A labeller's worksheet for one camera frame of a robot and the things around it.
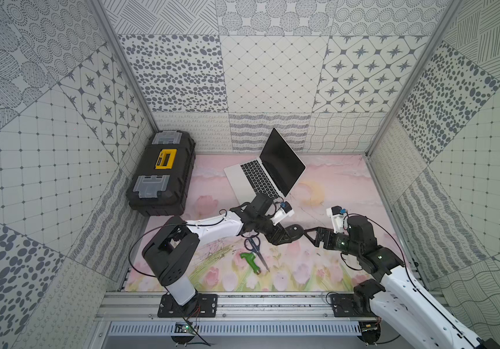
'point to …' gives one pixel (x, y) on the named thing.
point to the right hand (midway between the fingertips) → (311, 235)
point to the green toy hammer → (249, 257)
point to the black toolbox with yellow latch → (160, 183)
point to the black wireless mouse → (294, 231)
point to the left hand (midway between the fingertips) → (288, 230)
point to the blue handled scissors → (252, 243)
